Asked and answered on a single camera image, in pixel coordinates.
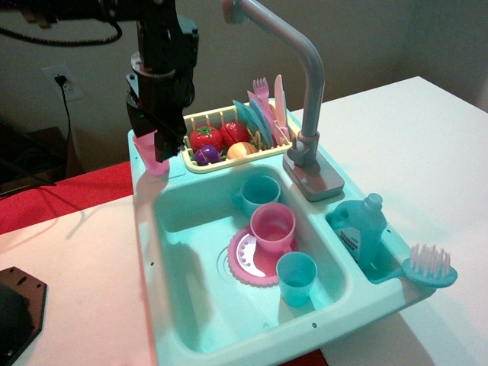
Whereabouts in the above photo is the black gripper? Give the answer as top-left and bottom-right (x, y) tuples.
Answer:
(126, 53), (195, 162)

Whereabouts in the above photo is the pink plastic tumbler cup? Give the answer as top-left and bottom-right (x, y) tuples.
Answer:
(133, 133), (169, 176)

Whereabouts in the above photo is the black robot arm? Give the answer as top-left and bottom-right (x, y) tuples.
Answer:
(1, 1), (199, 162)

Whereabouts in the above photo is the teal mug in sink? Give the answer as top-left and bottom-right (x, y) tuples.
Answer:
(232, 175), (281, 217)

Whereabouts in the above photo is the pink mug in sink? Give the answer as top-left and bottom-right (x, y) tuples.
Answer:
(250, 202), (296, 253)

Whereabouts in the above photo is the teal toy sink unit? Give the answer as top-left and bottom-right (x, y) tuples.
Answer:
(129, 144), (432, 365)

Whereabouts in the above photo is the blue tumbler cup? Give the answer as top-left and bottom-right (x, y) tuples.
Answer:
(276, 252), (317, 307)

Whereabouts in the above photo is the red toy tomato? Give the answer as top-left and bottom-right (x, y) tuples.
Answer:
(189, 126), (223, 153)

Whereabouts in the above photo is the purple toy eggplant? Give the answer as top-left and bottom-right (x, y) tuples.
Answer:
(194, 145), (220, 166)

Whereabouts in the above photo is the cream dish drying rack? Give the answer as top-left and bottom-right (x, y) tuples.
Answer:
(182, 101), (295, 173)

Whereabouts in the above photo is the red toy apple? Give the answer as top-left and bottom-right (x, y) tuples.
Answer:
(220, 122), (250, 148)

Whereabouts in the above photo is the orange toy fruit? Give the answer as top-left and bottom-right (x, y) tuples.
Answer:
(226, 142), (258, 159)

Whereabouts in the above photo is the teal toy plate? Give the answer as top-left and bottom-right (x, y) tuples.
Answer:
(233, 100), (274, 148)

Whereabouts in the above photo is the pink toy fork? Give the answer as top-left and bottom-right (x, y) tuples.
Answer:
(252, 77), (275, 120)

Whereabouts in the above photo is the pink toy knife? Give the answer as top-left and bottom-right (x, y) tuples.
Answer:
(274, 74), (287, 127)

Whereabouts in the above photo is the red cloth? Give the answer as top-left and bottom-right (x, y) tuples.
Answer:
(1, 162), (133, 234)

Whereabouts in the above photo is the pink scalloped toy plate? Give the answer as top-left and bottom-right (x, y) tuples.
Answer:
(227, 225), (284, 287)

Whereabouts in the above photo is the grey toy faucet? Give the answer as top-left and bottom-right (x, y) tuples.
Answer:
(222, 1), (345, 202)

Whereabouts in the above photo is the blue toy soap bottle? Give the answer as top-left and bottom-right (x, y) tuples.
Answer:
(327, 193), (387, 270)

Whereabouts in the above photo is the blue dish brush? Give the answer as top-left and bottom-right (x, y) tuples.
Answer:
(372, 244), (458, 288)

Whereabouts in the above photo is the white wall power outlet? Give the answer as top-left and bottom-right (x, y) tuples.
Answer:
(41, 63), (84, 101)

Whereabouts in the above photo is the black power cable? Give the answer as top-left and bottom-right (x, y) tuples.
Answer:
(0, 75), (85, 214)

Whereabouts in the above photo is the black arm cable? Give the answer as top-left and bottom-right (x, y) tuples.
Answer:
(0, 21), (124, 47)

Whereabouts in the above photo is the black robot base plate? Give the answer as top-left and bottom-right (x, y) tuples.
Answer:
(1, 266), (47, 365)

